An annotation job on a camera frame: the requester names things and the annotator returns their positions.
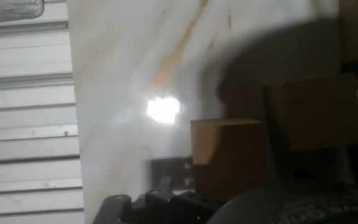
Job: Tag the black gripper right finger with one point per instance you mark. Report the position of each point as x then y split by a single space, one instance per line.
303 176

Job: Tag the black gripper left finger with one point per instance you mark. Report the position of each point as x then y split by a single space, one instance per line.
179 208

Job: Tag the medium wooden cube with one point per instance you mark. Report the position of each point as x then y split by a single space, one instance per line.
319 112
228 155

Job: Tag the marble pattern mat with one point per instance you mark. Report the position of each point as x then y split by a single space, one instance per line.
120 62

